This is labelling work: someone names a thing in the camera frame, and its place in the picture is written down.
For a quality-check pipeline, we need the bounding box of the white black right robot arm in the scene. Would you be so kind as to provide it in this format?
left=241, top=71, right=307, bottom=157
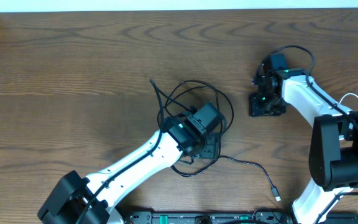
left=249, top=67, right=358, bottom=223

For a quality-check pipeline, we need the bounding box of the black right camera cable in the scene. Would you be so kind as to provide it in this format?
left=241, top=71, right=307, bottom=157
left=253, top=45, right=358, bottom=224

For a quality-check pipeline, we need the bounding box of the black usb cable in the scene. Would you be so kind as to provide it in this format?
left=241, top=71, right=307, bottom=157
left=156, top=80, right=282, bottom=202

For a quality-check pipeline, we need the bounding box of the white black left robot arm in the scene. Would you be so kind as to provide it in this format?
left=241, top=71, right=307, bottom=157
left=37, top=115, right=224, bottom=223

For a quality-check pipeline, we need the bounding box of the black camera cable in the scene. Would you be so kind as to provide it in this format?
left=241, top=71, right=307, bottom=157
left=75, top=78, right=195, bottom=224
left=253, top=45, right=358, bottom=224

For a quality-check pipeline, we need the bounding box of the black left camera cable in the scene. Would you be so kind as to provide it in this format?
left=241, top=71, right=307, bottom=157
left=75, top=78, right=195, bottom=224

